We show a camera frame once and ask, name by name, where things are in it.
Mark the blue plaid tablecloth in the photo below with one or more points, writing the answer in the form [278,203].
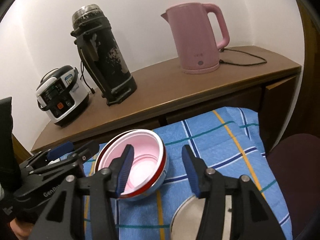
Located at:
[228,140]

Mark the pink electric kettle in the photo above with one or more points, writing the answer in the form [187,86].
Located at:
[197,49]

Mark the pink plastic bowl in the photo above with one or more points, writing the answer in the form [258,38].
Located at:
[143,141]

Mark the tall black thermos flask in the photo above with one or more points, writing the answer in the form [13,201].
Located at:
[100,54]

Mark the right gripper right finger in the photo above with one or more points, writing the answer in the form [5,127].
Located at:
[234,208]

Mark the person's left hand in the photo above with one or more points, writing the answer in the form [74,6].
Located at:
[22,230]

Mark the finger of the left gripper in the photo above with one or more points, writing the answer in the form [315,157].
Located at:
[60,150]
[86,151]

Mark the brown wooden sideboard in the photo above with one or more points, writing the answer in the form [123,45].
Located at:
[249,77]

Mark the stainless steel mixing bowl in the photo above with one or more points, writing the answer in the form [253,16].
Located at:
[147,174]

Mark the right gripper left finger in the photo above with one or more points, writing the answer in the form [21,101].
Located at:
[63,216]

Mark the small white enamel bowl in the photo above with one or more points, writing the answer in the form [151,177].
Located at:
[186,220]

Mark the white black rice cooker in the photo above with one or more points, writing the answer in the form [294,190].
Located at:
[61,95]

